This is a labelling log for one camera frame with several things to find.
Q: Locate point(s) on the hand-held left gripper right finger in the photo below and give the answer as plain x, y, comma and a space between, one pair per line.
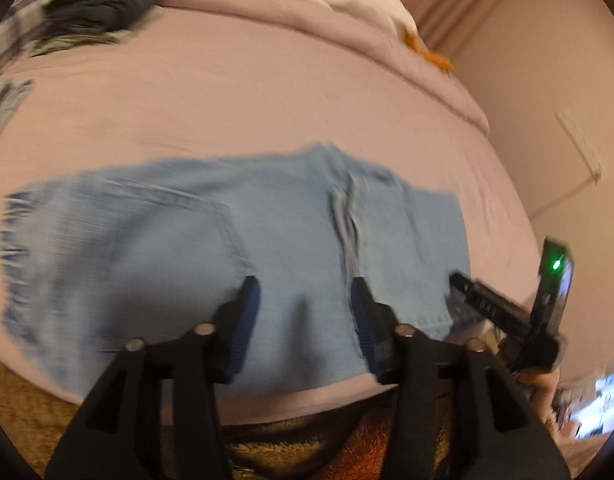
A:
363, 322

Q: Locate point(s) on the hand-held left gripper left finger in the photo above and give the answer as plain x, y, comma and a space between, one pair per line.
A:
244, 322

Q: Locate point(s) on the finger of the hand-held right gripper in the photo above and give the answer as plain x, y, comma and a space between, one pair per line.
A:
487, 305

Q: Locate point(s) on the light blue denim pants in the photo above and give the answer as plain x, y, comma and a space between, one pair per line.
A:
187, 240

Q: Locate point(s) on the person's right hand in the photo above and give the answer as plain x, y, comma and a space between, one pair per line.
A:
539, 392

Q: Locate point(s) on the brown fuzzy cloth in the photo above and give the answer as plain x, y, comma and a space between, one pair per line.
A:
307, 440

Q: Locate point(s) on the pink bed sheet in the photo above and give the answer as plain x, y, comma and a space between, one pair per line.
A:
237, 105

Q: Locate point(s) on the pink curtain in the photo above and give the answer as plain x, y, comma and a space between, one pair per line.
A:
452, 5

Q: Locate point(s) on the pinkish grey duvet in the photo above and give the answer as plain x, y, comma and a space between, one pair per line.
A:
297, 15

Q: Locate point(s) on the printed beige cloth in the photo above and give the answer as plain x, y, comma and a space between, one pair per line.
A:
4, 105

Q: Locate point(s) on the folded light green cloth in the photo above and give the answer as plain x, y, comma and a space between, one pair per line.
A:
82, 40

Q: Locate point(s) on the plaid pillow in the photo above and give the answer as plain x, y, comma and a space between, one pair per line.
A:
12, 30

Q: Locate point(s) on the white wall socket panel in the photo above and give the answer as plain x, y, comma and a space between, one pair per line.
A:
582, 142

